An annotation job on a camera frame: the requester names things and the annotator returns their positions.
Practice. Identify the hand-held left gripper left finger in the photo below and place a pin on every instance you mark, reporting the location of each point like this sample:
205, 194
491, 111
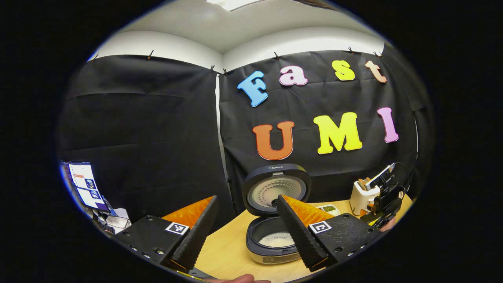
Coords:
198, 236

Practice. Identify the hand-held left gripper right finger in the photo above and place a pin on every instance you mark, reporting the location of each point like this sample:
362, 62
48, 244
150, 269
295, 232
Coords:
302, 239

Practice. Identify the white rice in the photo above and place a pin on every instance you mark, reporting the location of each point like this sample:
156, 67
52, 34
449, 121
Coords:
275, 240

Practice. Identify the dark grey rice cooker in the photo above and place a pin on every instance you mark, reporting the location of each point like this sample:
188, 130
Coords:
292, 169

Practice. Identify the toasted bread slice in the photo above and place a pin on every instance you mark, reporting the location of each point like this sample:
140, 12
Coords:
361, 184
368, 182

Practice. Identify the white toaster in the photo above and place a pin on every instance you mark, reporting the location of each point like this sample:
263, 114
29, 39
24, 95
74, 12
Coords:
359, 202

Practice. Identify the white divided dish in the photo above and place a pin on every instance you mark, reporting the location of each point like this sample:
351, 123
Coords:
329, 209

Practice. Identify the white desk items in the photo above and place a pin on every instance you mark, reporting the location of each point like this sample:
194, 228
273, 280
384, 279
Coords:
118, 220

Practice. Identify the black backdrop cloth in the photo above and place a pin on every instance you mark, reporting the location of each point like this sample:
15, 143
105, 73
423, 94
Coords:
137, 129

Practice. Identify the computer monitor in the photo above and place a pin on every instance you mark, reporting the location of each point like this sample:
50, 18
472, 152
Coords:
84, 181

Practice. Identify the ceiling light panel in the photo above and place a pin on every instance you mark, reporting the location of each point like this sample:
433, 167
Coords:
235, 4

